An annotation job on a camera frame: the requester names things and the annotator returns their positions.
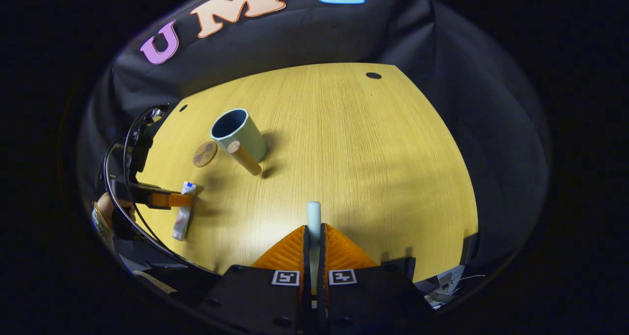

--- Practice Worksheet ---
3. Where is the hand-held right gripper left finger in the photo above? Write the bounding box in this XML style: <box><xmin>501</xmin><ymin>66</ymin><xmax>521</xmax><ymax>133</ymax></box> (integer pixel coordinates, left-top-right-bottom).
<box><xmin>199</xmin><ymin>224</ymin><xmax>311</xmax><ymax>335</ymax></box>

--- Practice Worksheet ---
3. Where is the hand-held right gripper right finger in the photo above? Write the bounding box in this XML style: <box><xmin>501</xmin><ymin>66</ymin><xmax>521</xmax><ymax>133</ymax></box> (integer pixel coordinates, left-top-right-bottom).
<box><xmin>317</xmin><ymin>223</ymin><xmax>435</xmax><ymax>335</ymax></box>

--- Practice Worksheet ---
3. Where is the white toothpaste tube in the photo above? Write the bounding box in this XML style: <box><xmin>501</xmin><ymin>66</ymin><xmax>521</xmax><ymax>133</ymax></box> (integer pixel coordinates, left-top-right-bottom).
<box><xmin>172</xmin><ymin>181</ymin><xmax>197</xmax><ymax>241</ymax></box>

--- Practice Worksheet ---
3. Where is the round brown coaster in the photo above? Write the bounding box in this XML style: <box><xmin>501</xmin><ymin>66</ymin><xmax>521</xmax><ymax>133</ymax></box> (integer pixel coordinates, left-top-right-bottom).
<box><xmin>192</xmin><ymin>140</ymin><xmax>218</xmax><ymax>168</ymax></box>

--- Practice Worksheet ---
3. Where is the pale green toothbrush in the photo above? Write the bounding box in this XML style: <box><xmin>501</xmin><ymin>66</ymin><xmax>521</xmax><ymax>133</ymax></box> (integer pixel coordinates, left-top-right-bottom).
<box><xmin>306</xmin><ymin>201</ymin><xmax>322</xmax><ymax>296</ymax></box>

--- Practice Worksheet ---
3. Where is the pale blue cup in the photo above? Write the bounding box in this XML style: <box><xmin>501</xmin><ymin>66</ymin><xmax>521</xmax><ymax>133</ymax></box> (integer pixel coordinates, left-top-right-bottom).
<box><xmin>210</xmin><ymin>108</ymin><xmax>268</xmax><ymax>176</ymax></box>

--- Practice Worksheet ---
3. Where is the black backdrop cloth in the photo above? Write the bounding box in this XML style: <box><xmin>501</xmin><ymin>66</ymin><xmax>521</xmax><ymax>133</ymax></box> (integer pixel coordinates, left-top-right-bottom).
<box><xmin>76</xmin><ymin>0</ymin><xmax>551</xmax><ymax>277</ymax></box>

